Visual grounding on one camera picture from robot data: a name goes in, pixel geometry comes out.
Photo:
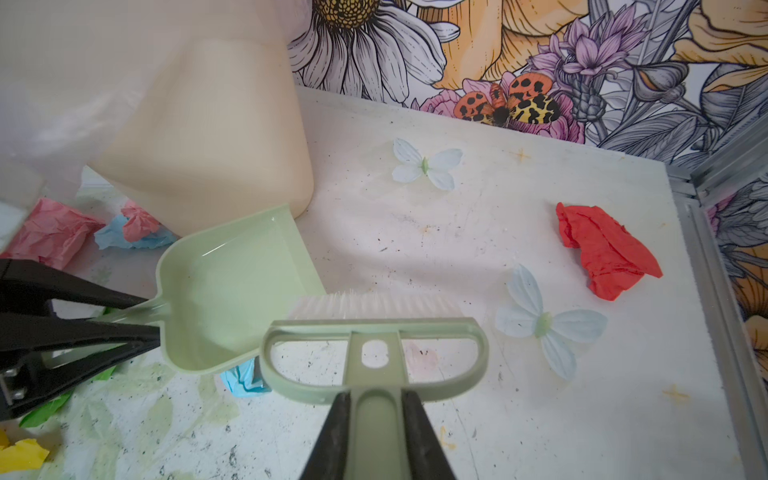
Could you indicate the large pink paper scrap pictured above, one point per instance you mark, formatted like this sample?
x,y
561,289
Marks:
x,y
52,234

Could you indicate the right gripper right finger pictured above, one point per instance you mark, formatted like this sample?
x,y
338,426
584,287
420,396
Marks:
x,y
426,458

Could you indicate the blue paper scrap by dustpan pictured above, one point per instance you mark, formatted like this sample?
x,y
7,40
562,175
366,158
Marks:
x,y
245,380

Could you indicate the green paper scrap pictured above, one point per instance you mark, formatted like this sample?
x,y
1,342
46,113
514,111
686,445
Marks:
x,y
42,414

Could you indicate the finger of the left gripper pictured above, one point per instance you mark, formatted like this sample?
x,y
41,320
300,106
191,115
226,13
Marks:
x,y
43,358
29,285

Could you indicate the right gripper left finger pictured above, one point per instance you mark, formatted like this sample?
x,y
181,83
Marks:
x,y
328,458

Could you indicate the white fabric butterfly front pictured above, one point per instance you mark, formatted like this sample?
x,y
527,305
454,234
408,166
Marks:
x,y
526,317

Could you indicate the red paper scrap back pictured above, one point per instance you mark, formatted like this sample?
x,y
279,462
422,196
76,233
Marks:
x,y
614,260

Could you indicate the green hand brush white bristles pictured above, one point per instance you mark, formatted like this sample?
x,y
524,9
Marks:
x,y
374,328

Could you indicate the green plastic dustpan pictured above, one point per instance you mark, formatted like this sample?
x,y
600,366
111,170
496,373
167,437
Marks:
x,y
218,291

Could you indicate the cream bin with plastic bag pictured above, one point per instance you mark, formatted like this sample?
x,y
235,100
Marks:
x,y
188,108

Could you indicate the white fabric butterfly back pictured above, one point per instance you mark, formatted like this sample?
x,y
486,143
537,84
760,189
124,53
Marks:
x,y
437,168

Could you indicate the blue paper scrap near bin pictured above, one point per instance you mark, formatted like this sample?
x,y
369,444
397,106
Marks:
x,y
112,236

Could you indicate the yellow paper scrap centre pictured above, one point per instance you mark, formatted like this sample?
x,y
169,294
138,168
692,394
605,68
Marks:
x,y
22,455

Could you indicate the white fabric butterfly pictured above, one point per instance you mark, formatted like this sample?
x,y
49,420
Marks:
x,y
526,317
437,168

